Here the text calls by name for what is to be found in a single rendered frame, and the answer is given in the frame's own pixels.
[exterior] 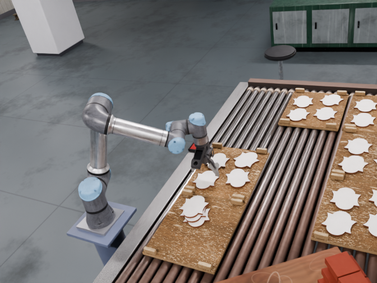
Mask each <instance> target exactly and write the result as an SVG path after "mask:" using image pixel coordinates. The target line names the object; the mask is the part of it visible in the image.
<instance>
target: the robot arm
mask: <svg viewBox="0 0 377 283"><path fill-rule="evenodd" d="M112 108H113V101H112V99H111V98H110V97H109V96H108V95H106V94H104V93H95V94H93V95H92V96H91V97H90V98H89V100H88V102H87V104H86V106H85V108H84V110H83V112H82V120H83V122H84V124H85V125H86V126H87V127H88V128H89V129H90V163H89V164H88V166H87V178H86V179H85V180H84V181H82V182H81V183H80V185H79V188H78V191H79V196H80V198H81V200H82V202H83V205H84V207H85V210H86V223H87V225H88V226H89V227H90V228H91V229H102V228H104V227H107V226H108V225H110V224H111V223H112V222H113V221H114V219H115V216H116V215H115V212H114V210H113V208H112V207H111V206H110V205H109V204H108V202H107V199H106V197H105V192H106V189H107V186H108V183H109V180H110V178H111V169H110V168H109V164H108V163H107V137H108V135H109V134H114V135H119V136H123V137H126V138H130V139H135V140H139V141H142V142H146V143H150V144H155V145H159V146H162V147H166V148H168V149H169V151H170V152H172V153H174V154H179V153H181V152H183V150H184V148H185V135H190V134H192V137H193V140H194V145H195V147H196V150H195V154H194V157H193V159H192V160H191V171H192V173H193V172H194V171H195V169H198V170H199V169H200V168H201V164H207V163H208V164H209V166H208V167H209V168H210V169H211V170H212V171H213V172H214V173H215V175H216V176H218V177H219V172H218V168H219V163H218V162H217V163H214V161H213V160H212V159H211V157H212V158H213V157H214V151H213V147H210V144H209V138H208V133H207V129H206V121H205V117H204V115H203V114H202V113H198V112H197V113H194V114H191V115H190V116H189V119H187V120H179V121H172V122H168V123H166V130H162V129H157V128H154V127H150V126H146V125H142V124H138V123H135V122H131V121H126V120H123V119H120V118H115V117H114V116H113V115H111V111H112ZM212 151H213V154H212Z"/></svg>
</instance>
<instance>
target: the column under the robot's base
mask: <svg viewBox="0 0 377 283"><path fill-rule="evenodd" d="M107 202H108V204H109V205H110V206H111V207H112V208H117V209H121V210H124V212H123V214H122V215H121V216H120V218H119V219H118V220H117V221H116V223H115V224H114V225H113V226H112V228H111V229H110V230H109V231H108V232H107V234H106V235H105V236H102V235H98V234H95V233H92V232H88V231H85V230H81V229H77V227H76V226H77V225H78V224H79V223H80V222H81V221H82V220H83V219H84V218H85V217H86V212H85V213H84V214H83V215H82V216H81V217H80V218H79V219H78V221H77V222H76V223H75V224H74V225H73V226H72V227H71V228H70V229H69V231H68V232H67V233H66V234H67V236H70V237H73V238H77V239H80V240H83V241H87V242H90V243H93V244H94V245H95V247H96V249H97V252H98V254H99V256H100V258H101V260H102V262H103V265H104V266H105V265H106V264H107V262H108V261H109V260H110V258H111V257H112V255H113V254H114V253H115V251H116V250H117V249H118V247H119V246H120V245H121V243H122V242H123V241H124V239H125V238H126V235H125V233H124V231H123V228H124V227H125V226H126V224H127V223H128V221H129V220H130V219H131V217H132V216H133V215H134V214H135V212H136V211H137V209H136V208H135V207H130V206H126V205H123V204H118V203H113V202H109V201H107Z"/></svg>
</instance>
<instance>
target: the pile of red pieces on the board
mask: <svg viewBox="0 0 377 283"><path fill-rule="evenodd" d="M325 264H326V265H327V267H326V268H322V269H321V274H322V275H323V278H322V279H318V283H371V281H370V280H369V278H368V277H366V275H365V273H364V271H363V270H362V269H361V267H360V266H359V265H358V263H357V262H356V260H355V259H354V257H353V256H352V255H349V254H348V253H347V252H342V253H339V254H336V255H332V256H330V257H326V258H325Z"/></svg>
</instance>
